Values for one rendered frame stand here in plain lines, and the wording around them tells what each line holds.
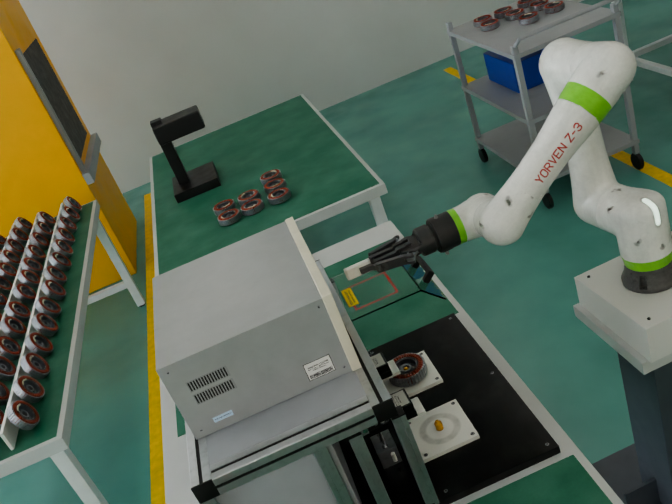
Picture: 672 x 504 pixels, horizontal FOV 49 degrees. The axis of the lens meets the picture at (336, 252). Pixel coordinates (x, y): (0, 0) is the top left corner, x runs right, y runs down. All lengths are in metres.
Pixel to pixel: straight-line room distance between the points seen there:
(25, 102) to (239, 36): 2.42
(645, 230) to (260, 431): 1.06
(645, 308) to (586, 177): 0.37
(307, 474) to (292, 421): 0.12
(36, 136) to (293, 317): 3.73
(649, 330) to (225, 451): 1.05
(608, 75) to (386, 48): 5.43
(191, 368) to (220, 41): 5.44
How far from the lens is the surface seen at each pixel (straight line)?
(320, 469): 1.60
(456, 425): 1.90
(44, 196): 5.20
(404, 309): 2.40
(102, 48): 6.79
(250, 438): 1.59
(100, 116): 6.91
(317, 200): 3.35
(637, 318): 1.99
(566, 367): 3.17
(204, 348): 1.53
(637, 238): 1.98
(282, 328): 1.53
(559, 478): 1.78
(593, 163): 2.04
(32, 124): 5.06
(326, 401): 1.58
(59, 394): 2.89
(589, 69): 1.80
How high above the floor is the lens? 2.09
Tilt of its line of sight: 28 degrees down
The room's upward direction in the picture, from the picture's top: 21 degrees counter-clockwise
